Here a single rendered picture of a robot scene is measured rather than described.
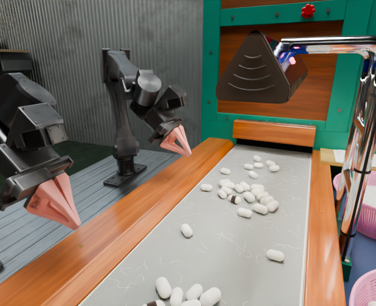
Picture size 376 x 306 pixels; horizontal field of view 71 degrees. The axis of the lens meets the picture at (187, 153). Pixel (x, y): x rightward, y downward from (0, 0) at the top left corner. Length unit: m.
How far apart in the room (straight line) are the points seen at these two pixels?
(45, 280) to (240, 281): 0.31
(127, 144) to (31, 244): 0.42
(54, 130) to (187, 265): 0.31
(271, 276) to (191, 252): 0.15
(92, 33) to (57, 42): 0.58
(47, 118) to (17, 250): 0.43
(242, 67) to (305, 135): 0.77
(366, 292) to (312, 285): 0.09
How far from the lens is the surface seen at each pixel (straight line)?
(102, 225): 0.59
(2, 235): 0.84
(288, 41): 0.52
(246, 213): 0.64
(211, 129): 1.18
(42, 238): 0.78
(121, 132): 0.96
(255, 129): 1.06
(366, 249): 0.76
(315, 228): 0.61
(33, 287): 0.50
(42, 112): 0.40
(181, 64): 3.03
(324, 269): 0.52
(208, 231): 0.59
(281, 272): 0.52
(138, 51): 3.27
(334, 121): 1.10
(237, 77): 0.30
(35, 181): 0.41
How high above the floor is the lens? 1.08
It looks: 19 degrees down
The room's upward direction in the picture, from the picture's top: straight up
